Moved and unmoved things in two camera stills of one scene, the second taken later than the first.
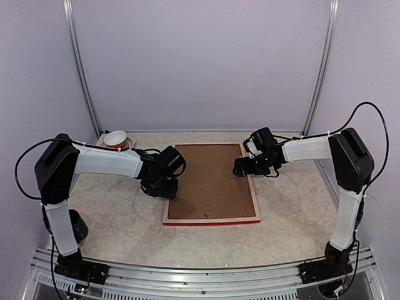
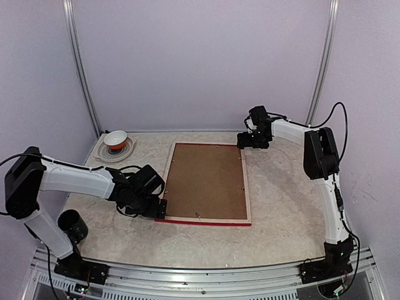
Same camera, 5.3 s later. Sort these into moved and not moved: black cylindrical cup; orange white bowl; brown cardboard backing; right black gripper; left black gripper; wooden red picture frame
Moved: left black gripper; right black gripper
Not moved: orange white bowl; wooden red picture frame; brown cardboard backing; black cylindrical cup
